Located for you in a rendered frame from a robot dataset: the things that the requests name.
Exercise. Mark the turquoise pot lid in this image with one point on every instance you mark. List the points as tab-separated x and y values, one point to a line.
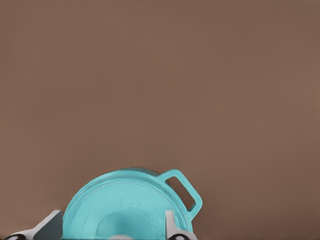
125	207

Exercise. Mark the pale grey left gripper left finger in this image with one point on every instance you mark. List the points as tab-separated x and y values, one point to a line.
47	225

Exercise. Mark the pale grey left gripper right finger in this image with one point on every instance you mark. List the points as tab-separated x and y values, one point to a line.
171	225

